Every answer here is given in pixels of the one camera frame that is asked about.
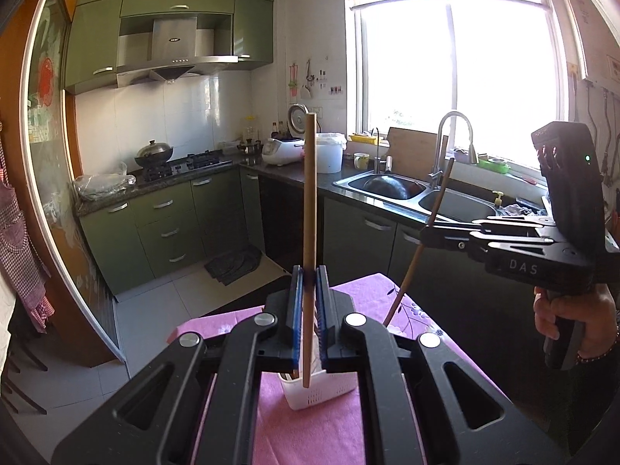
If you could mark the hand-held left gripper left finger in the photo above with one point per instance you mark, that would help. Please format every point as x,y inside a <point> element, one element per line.
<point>296,319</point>

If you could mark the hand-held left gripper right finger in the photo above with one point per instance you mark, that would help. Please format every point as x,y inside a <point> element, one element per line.
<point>322,324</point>

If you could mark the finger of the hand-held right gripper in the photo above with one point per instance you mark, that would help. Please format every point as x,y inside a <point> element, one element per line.
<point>508,230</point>
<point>542,264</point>

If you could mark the white plastic utensil holder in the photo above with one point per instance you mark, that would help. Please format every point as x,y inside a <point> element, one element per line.
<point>310,397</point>

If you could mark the long wooden chopstick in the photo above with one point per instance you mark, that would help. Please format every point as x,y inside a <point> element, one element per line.
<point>310,193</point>
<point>438,198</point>

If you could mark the person's right forearm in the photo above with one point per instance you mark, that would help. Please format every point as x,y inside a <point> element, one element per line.
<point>600,397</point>

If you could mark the person's right hand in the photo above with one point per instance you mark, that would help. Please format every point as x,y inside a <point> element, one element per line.
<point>598,319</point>

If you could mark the pink floral tablecloth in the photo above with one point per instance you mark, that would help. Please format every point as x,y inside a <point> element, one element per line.
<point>368,295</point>

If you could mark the steel double sink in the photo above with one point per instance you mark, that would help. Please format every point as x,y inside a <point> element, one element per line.
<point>455,206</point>

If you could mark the green tray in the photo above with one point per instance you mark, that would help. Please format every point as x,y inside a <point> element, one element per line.
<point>496,165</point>

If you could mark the dark floor cloth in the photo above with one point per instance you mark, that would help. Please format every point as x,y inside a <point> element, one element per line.
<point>232,266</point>

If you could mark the green sink base cabinet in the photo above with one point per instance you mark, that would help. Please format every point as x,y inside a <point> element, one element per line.
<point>358,242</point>

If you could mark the black built-in appliance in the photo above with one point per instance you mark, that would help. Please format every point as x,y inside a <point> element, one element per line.
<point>286,223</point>

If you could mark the steel kitchen faucet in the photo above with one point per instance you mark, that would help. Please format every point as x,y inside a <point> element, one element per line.
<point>441,155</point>

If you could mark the wooden cutting board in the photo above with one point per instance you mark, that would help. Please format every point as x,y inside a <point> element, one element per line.
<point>414,152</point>

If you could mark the dark wok in sink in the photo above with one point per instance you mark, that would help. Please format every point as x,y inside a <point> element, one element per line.
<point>387,188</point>

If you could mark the green drawer base cabinet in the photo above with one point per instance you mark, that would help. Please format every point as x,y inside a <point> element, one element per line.
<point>164,232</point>

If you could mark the dark stone countertop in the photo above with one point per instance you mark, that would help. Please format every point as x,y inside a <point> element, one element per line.
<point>252,167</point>

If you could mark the white mug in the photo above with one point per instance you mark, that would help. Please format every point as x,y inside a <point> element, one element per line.
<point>361,161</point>

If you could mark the white rice cooker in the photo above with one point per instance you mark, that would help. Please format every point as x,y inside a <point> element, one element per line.
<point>281,152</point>

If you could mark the white plastic bucket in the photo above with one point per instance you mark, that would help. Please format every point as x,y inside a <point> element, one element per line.
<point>332,155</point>

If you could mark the yellow container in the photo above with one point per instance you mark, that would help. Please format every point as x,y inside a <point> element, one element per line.
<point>363,139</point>

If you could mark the small pot with lid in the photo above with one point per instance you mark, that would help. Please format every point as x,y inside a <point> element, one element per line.
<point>249,147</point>

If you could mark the black gas stove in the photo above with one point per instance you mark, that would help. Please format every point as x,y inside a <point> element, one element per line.
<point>193,164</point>

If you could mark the kitchen window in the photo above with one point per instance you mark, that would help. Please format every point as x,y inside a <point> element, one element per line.
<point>411,58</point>

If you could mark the black wok with lid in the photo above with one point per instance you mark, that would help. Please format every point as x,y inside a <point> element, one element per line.
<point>154,154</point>

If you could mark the clear plastic bag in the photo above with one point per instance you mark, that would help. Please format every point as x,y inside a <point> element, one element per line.
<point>101,184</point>

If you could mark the dark wooden chair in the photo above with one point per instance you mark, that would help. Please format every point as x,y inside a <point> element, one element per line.
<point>19,373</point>

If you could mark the red checkered apron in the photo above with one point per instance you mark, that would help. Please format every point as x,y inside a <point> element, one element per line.
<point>19,252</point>

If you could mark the glass sliding door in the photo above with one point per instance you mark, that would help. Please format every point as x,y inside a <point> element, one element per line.
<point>53,155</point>

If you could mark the steel range hood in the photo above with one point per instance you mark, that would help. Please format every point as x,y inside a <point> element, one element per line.
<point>174,43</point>

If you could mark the green wall cabinet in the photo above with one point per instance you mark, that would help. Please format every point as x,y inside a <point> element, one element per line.
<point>92,43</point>

